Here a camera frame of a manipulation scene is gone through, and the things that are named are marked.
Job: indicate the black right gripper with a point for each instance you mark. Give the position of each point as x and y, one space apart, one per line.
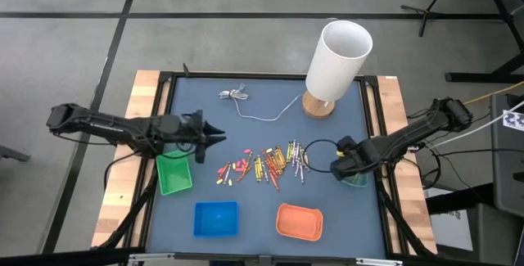
352 159

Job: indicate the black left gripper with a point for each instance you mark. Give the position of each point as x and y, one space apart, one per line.
192 133

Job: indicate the grey crayon white wrapper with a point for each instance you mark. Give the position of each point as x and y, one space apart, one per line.
227 175
297 155
265 172
305 157
296 169
301 174
294 147

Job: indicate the green crayon yellow wrapper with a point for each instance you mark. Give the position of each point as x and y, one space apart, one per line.
282 156
279 159
276 162
288 152
291 150

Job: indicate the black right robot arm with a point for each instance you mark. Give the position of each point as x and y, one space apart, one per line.
409 137

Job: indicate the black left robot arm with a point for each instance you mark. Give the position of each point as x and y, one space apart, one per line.
106 126

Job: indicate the teal plastic bin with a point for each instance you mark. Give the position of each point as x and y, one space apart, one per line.
360 181

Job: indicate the green mesh basket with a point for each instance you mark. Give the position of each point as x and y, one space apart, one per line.
174 176

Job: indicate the orange plastic bin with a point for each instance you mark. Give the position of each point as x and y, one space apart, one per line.
299 222

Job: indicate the blue mesh basket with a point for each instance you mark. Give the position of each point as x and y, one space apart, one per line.
216 219

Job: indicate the white lamp wooden base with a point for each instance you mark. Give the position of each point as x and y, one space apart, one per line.
333 69

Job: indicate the white box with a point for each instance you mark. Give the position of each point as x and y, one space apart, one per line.
450 233

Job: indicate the dark grey equipment case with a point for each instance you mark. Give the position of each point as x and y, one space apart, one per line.
507 168

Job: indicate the dark grey floor box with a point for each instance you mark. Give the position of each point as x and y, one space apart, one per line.
495 237

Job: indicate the black tripod stand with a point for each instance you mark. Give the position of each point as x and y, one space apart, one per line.
426 12

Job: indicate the black white fiducial marker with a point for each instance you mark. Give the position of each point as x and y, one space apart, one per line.
513 119

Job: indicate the grey stand foot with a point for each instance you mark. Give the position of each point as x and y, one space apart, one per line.
14 154

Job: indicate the black aluminium table frame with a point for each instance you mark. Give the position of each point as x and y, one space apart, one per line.
245 75

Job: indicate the silver metal bracket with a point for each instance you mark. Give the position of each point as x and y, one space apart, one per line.
378 262
151 256

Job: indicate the black metal stand frame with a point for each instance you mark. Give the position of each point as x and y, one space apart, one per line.
471 77

